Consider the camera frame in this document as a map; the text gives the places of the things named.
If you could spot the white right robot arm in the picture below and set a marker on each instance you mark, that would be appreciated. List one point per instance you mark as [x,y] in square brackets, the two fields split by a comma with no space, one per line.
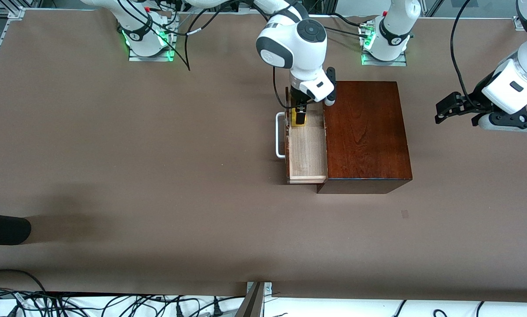
[290,48]

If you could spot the metal camera mount bar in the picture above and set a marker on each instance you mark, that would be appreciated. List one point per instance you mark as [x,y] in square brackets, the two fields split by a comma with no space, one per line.
[252,304]

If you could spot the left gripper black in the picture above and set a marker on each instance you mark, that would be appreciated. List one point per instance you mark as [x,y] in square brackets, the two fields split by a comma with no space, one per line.
[469,105]

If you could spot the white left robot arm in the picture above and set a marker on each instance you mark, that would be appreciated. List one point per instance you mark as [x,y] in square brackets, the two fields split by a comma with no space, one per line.
[523,83]

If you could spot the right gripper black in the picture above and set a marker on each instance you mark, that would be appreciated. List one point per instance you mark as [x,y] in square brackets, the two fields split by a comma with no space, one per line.
[297,95]

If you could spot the yellow block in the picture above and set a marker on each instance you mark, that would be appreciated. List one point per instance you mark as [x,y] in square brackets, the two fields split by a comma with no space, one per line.
[293,119]

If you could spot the dark brown wooden cabinet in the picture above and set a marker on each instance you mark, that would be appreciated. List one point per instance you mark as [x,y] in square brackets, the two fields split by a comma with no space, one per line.
[364,132]

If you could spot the wooden drawer with dark front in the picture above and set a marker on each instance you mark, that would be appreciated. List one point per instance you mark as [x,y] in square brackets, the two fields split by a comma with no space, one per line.
[307,149]

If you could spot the black cylinder object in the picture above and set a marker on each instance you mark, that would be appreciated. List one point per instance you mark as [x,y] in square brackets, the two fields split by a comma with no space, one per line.
[4,229]

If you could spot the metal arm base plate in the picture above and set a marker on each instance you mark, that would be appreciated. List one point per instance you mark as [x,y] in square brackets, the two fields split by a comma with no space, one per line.
[149,58]
[384,63]

